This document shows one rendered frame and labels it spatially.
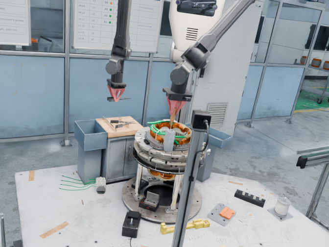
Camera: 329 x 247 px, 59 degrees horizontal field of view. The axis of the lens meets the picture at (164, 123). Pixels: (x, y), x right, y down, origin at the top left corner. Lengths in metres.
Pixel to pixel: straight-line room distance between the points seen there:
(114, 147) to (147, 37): 2.32
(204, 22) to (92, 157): 0.89
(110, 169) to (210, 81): 2.34
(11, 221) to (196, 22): 1.96
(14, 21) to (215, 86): 2.26
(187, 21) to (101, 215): 1.04
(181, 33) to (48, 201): 1.05
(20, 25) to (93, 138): 2.04
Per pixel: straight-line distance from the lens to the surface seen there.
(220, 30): 1.08
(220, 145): 1.50
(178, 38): 1.63
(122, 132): 1.41
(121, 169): 1.53
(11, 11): 3.23
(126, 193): 1.44
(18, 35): 3.25
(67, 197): 1.45
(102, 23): 3.38
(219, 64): 3.62
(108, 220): 1.32
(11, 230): 2.53
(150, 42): 3.62
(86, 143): 1.38
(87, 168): 1.48
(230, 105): 3.93
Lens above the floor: 1.62
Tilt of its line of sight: 21 degrees down
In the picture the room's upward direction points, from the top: 8 degrees clockwise
